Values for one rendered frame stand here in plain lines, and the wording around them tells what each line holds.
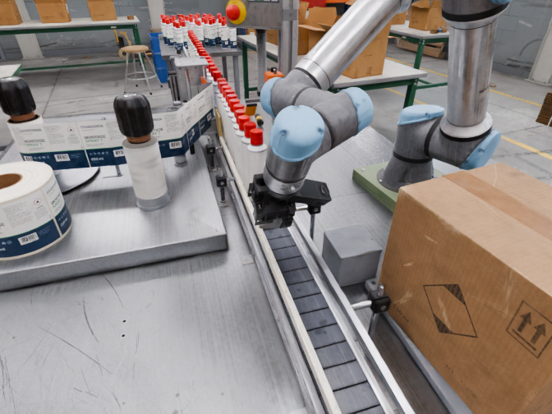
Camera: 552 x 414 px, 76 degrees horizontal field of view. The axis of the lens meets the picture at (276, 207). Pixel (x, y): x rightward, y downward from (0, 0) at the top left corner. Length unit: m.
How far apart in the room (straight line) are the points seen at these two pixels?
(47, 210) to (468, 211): 0.85
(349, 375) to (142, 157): 0.67
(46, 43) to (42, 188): 7.74
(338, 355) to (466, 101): 0.62
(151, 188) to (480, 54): 0.81
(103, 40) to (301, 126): 8.09
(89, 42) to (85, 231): 7.66
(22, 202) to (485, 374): 0.91
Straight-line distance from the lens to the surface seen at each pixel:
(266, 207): 0.68
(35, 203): 0.94
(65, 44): 8.59
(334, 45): 0.73
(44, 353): 0.83
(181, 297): 0.82
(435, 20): 5.24
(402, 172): 1.12
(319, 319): 0.70
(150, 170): 0.96
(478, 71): 0.90
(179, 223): 0.94
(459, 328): 0.63
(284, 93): 0.67
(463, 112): 0.95
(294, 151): 0.51
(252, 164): 0.93
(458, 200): 0.63
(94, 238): 0.97
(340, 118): 0.58
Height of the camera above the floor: 1.42
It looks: 34 degrees down
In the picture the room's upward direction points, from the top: straight up
